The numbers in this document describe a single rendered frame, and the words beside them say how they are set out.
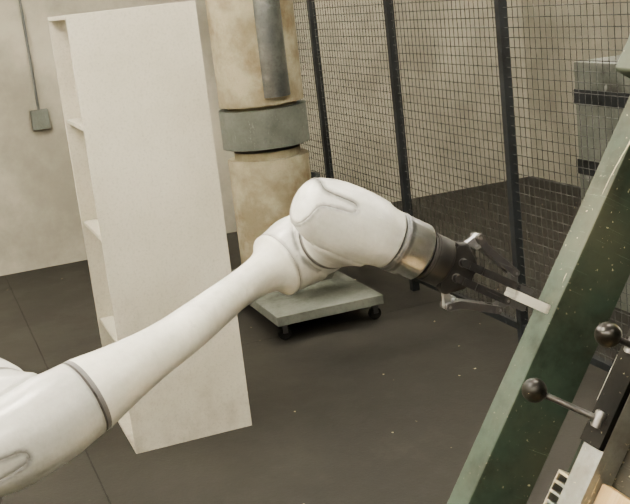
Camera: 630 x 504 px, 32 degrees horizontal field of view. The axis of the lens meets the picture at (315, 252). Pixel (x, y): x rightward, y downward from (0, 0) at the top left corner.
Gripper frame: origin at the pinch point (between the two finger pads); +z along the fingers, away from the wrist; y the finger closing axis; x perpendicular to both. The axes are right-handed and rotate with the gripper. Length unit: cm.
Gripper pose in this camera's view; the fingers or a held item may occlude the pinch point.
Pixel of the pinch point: (527, 300)
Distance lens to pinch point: 174.9
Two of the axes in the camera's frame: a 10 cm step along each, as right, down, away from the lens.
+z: 8.5, 3.6, 3.8
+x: 3.4, 1.8, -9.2
